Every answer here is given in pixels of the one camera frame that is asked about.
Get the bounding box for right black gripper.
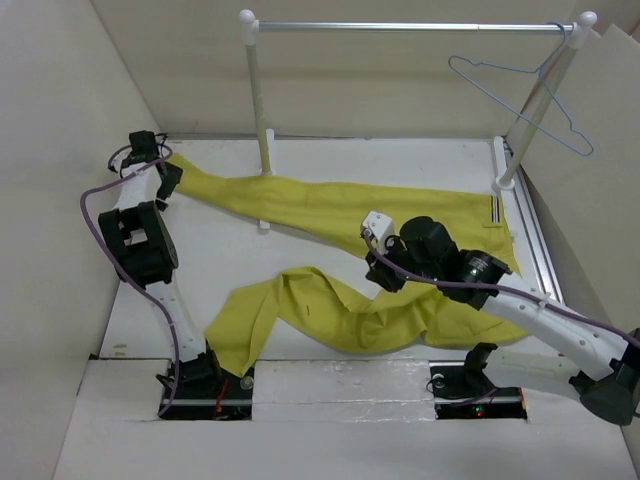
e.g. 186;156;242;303
364;233;440;292

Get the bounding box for yellow trousers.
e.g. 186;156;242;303
171;154;525;376

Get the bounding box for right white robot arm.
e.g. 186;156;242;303
360;211;639;426

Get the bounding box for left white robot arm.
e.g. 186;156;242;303
98;130;224;399

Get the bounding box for white and metal clothes rack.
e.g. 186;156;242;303
236;7;597;234

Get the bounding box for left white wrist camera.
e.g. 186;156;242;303
107;146;131;178

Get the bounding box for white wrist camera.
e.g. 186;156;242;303
360;211;395;254
107;146;131;178

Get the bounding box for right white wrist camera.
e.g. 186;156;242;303
360;211;395;254

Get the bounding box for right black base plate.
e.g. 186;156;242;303
425;361;528;420

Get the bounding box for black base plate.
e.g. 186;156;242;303
156;367;255;421
425;361;528;420

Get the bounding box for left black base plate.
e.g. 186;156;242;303
156;367;255;421

